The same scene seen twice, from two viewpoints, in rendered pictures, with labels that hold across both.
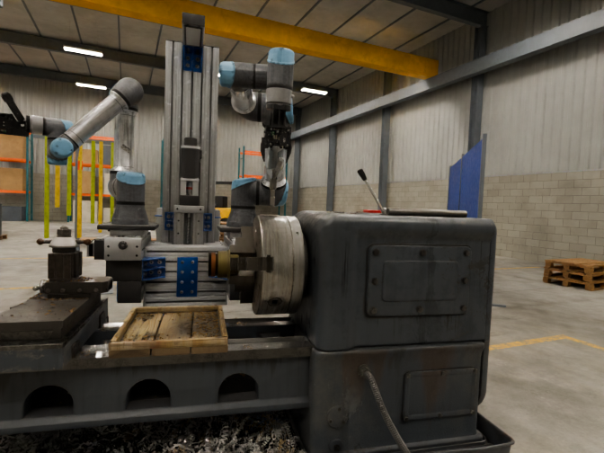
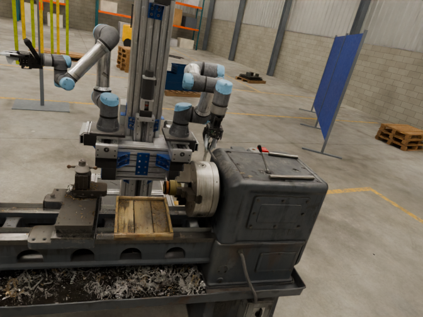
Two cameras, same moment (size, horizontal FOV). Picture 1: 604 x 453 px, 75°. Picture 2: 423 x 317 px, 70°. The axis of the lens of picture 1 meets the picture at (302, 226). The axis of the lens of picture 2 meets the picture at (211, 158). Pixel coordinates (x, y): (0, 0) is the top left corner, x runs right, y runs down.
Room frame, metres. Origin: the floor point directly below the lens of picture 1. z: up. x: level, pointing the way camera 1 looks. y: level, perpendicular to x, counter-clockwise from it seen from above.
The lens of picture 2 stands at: (-0.24, 0.18, 1.93)
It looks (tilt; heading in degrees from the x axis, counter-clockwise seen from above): 23 degrees down; 355
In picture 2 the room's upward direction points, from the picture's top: 12 degrees clockwise
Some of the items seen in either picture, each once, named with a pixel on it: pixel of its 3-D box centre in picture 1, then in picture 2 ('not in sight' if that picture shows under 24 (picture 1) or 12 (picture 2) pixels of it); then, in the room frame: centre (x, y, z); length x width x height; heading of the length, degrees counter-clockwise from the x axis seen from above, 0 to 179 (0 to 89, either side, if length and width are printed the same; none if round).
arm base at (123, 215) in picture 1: (130, 212); (108, 121); (1.74, 0.76, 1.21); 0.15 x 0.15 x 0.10
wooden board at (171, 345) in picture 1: (174, 326); (143, 216); (1.20, 0.38, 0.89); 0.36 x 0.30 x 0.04; 14
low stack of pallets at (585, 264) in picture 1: (584, 272); (405, 136); (7.40, -5.36, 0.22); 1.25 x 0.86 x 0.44; 117
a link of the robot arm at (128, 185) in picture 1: (130, 186); (109, 104); (1.75, 0.76, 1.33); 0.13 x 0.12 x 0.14; 37
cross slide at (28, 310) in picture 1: (55, 307); (79, 204); (1.13, 0.70, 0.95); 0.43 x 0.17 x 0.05; 14
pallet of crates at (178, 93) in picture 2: not in sight; (181, 79); (8.51, 0.77, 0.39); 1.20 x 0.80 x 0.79; 122
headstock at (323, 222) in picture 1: (382, 269); (260, 192); (1.38, -0.29, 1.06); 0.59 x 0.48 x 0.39; 104
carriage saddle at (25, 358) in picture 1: (34, 328); (69, 213); (1.10, 0.75, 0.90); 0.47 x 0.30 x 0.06; 14
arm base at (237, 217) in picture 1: (243, 216); (179, 127); (1.88, 0.28, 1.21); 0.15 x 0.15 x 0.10
